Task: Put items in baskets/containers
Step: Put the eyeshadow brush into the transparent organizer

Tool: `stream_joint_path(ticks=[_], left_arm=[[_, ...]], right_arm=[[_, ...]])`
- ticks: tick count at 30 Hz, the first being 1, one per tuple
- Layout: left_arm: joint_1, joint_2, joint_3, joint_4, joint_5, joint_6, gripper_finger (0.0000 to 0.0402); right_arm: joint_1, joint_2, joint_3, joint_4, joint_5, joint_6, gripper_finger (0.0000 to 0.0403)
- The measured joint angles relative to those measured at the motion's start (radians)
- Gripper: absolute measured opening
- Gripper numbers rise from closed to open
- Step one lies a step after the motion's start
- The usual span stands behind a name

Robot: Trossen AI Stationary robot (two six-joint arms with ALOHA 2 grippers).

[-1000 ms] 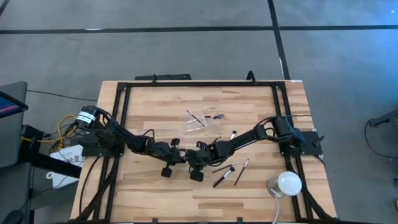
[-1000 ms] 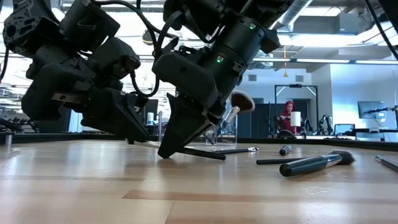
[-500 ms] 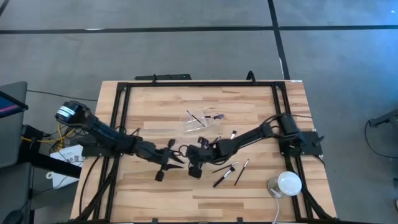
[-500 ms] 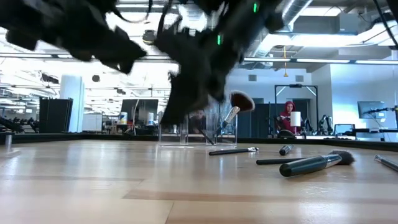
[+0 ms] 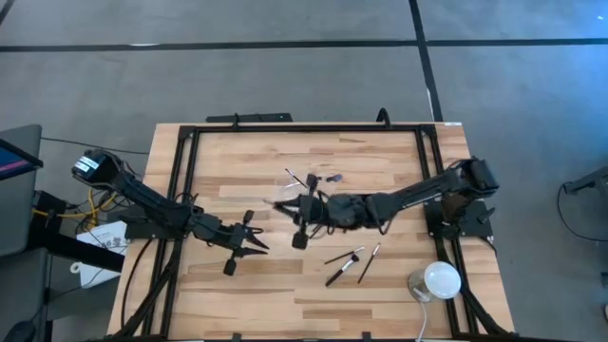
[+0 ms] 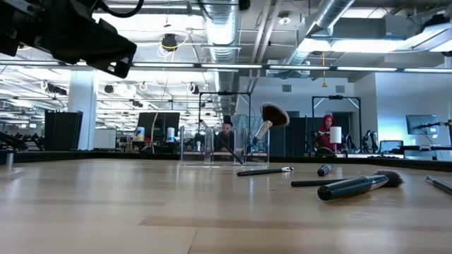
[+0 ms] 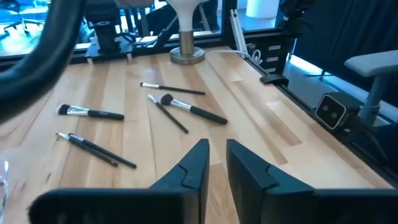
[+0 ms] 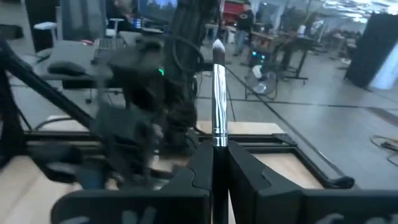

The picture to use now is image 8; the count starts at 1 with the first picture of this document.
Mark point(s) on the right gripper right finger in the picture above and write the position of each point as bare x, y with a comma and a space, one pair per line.
264, 202

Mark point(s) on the black silver-ferrule makeup brush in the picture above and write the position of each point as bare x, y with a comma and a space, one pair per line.
219, 102

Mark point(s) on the black aluminium table frame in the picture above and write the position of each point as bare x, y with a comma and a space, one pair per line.
283, 140

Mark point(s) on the black partition panel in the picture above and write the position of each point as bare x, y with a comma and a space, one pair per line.
370, 49

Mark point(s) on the white pillar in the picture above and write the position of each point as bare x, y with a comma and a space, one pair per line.
387, 71

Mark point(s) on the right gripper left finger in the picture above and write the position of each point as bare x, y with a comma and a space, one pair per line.
186, 199

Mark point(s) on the grey desk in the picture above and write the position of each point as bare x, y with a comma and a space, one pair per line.
77, 53

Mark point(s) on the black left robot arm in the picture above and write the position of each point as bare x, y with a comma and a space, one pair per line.
174, 77

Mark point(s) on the floor fan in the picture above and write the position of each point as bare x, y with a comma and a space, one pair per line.
261, 84

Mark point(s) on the black computer mouse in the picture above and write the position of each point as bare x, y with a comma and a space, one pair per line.
66, 68

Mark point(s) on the black keyboard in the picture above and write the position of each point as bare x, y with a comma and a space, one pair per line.
110, 43

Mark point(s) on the person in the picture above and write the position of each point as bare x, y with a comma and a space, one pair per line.
245, 23

